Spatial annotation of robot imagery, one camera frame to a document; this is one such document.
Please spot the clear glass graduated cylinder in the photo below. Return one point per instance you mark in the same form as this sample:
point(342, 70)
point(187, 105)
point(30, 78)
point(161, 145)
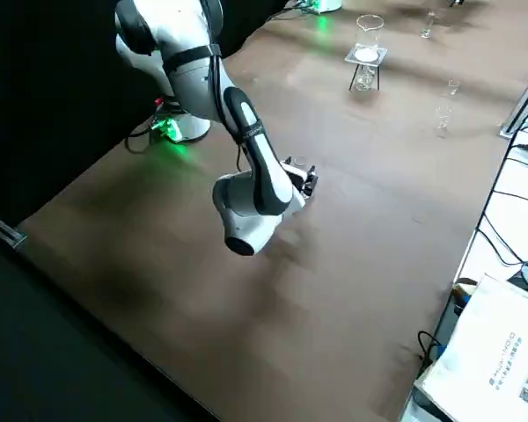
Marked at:
point(427, 24)

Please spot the small glass alcohol lamp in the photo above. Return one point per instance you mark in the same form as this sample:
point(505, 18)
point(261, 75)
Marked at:
point(364, 79)

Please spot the small clear glass beaker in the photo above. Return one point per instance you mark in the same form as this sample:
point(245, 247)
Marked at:
point(443, 118)
point(453, 88)

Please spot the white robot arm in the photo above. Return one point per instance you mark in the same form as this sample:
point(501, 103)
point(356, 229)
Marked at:
point(189, 79)
point(323, 3)

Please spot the aluminium frame post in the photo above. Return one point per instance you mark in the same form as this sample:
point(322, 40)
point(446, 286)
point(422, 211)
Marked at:
point(523, 101)
point(4, 228)

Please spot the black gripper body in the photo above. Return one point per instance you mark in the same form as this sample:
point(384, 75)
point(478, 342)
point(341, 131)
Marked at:
point(300, 182)

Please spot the large clear glass beaker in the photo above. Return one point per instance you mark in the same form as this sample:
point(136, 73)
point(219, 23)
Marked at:
point(369, 35)

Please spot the black metal tripod stand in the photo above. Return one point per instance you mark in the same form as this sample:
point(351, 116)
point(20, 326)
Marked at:
point(378, 77)

